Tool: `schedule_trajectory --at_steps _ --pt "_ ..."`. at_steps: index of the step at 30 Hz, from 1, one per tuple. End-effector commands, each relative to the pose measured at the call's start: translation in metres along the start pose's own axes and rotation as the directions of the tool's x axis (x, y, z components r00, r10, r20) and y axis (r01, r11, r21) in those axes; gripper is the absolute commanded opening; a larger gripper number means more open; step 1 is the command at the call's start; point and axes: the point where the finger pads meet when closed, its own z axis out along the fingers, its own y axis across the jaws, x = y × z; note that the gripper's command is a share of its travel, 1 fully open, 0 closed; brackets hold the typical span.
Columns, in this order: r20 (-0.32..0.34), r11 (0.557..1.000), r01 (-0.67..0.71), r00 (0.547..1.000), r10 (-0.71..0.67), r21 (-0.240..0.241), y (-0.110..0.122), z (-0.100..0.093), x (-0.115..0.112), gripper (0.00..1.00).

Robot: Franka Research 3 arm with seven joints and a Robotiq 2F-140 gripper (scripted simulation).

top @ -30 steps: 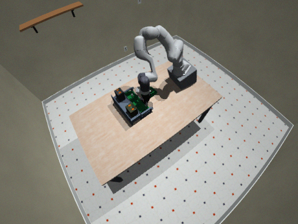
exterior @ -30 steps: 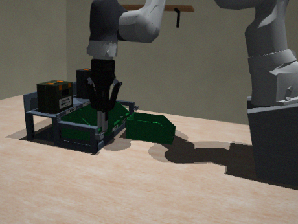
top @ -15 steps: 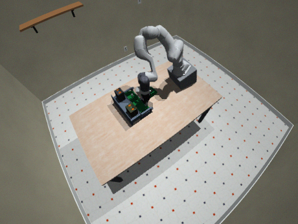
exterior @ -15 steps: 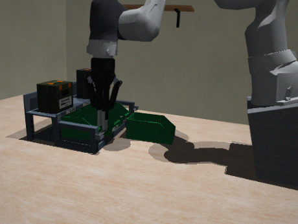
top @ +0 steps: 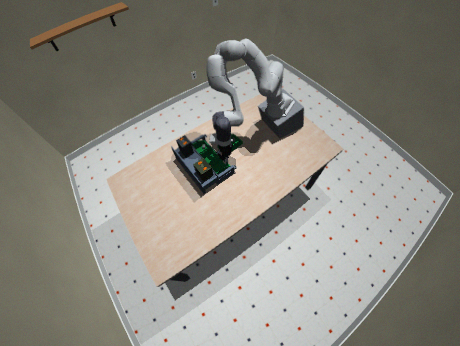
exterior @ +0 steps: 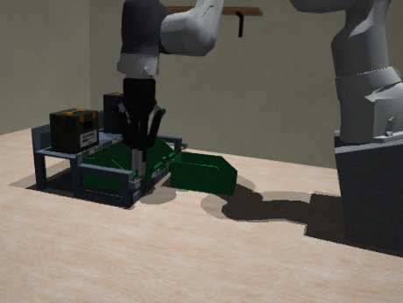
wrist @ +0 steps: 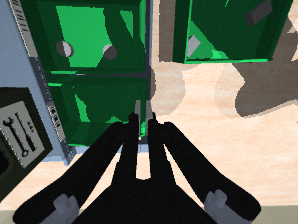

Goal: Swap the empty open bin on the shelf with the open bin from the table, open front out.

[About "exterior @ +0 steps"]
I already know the dark green tool case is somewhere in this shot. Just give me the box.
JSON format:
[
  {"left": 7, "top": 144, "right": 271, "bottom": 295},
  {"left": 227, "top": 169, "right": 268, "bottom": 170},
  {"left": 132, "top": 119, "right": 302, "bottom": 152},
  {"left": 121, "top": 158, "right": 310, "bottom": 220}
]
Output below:
[{"left": 50, "top": 109, "right": 99, "bottom": 154}]

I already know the green bin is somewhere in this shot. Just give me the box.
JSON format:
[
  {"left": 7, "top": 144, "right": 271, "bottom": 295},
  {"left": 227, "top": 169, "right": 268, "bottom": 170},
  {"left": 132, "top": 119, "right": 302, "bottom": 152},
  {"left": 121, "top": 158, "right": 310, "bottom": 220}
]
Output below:
[
  {"left": 150, "top": 138, "right": 174, "bottom": 169},
  {"left": 107, "top": 143, "right": 162, "bottom": 184},
  {"left": 170, "top": 151, "right": 237, "bottom": 196},
  {"left": 83, "top": 148, "right": 147, "bottom": 189}
]

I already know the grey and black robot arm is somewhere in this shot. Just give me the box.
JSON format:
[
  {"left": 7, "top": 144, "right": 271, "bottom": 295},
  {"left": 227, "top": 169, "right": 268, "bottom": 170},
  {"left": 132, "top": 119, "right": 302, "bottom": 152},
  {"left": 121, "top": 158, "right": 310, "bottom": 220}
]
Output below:
[{"left": 117, "top": 0, "right": 403, "bottom": 144}]

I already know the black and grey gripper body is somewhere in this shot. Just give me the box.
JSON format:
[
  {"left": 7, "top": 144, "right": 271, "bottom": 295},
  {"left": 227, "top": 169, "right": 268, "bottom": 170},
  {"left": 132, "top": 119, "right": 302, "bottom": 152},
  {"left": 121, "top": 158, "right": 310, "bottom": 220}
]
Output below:
[{"left": 122, "top": 78, "right": 157, "bottom": 118}]

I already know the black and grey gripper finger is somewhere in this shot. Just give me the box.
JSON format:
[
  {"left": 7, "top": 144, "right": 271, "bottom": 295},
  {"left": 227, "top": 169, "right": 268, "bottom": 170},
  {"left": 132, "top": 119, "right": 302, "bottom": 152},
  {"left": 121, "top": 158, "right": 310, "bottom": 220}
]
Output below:
[
  {"left": 113, "top": 103, "right": 139, "bottom": 172},
  {"left": 138, "top": 103, "right": 166, "bottom": 176}
]

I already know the black storage case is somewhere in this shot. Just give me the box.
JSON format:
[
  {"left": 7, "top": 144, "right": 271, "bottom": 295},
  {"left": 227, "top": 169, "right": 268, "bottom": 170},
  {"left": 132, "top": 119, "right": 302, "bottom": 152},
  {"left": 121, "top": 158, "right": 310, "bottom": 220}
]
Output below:
[{"left": 103, "top": 92, "right": 124, "bottom": 134}]

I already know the dark grey metal shelf rack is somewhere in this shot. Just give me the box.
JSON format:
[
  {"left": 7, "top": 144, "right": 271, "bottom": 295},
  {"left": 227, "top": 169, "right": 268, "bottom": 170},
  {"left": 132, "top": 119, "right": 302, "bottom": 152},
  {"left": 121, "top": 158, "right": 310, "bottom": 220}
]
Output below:
[{"left": 32, "top": 110, "right": 187, "bottom": 208}]

